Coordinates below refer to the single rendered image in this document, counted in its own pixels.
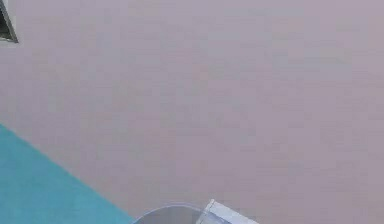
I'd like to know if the white box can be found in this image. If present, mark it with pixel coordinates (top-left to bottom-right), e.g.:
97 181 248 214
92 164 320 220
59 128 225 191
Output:
195 199 261 224

